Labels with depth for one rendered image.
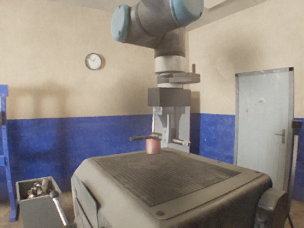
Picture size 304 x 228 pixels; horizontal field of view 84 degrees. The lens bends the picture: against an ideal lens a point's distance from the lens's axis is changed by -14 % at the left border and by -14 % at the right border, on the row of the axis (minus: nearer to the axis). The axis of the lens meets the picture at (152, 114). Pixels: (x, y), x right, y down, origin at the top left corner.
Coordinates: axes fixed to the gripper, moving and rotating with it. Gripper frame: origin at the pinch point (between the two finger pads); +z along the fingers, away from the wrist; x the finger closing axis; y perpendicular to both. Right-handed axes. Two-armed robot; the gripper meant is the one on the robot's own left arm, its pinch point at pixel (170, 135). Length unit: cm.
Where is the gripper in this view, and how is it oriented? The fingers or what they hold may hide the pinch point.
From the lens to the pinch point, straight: 56.4
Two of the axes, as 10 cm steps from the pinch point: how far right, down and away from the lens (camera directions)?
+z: 0.1, 10.0, 0.5
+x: -7.6, 0.4, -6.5
